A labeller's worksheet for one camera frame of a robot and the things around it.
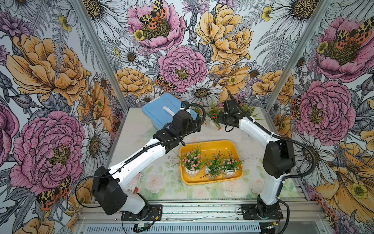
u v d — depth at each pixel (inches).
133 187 31.2
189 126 23.1
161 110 37.4
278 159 19.5
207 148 38.5
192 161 30.1
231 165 30.0
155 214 29.3
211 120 36.9
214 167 30.0
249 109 40.2
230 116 27.6
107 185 15.7
